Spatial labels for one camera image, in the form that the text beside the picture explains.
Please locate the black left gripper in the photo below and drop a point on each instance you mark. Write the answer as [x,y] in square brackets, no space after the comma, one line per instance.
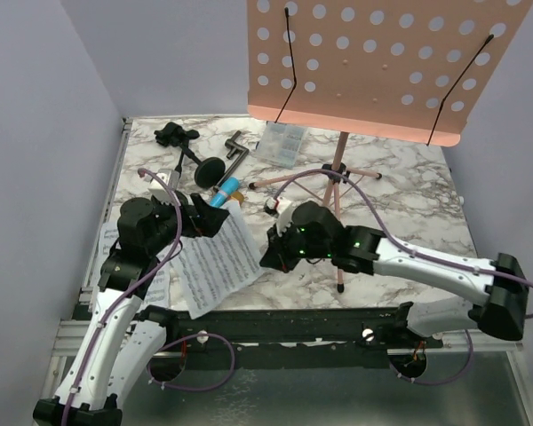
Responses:
[196,217]

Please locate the sheet music page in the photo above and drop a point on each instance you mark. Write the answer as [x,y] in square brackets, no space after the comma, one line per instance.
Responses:
[157,292]
[210,269]

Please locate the black mounting base rail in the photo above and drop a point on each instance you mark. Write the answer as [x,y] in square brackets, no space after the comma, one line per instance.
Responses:
[295,339]

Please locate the gold toy microphone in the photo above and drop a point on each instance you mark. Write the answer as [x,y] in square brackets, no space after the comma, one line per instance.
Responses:
[236,196]

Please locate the blue toy microphone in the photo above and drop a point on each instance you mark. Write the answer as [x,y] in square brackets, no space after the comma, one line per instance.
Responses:
[230,186]

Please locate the dark metal drum key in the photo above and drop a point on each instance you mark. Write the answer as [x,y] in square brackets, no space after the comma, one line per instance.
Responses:
[237,153]

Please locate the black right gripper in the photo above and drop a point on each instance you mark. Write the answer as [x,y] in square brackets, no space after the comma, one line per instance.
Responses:
[275,250]

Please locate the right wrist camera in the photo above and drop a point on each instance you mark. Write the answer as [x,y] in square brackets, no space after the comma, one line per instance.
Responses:
[280,208]

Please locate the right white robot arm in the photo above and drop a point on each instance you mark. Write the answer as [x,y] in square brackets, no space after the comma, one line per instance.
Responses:
[489,295]

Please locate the black round-base mic stand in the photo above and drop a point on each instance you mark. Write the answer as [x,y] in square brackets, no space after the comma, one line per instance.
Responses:
[208,172]

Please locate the pink perforated music stand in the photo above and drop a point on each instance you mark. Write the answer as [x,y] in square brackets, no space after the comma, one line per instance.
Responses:
[407,70]

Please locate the black mic clip stand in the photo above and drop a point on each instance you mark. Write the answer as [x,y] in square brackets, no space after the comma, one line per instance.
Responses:
[175,135]

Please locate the aluminium extrusion frame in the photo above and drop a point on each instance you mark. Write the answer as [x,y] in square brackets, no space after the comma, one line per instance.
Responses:
[124,334]

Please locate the clear plastic compartment box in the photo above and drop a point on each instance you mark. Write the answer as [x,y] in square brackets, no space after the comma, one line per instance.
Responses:
[280,143]

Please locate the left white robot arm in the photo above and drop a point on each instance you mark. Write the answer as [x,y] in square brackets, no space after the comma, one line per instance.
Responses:
[122,336]

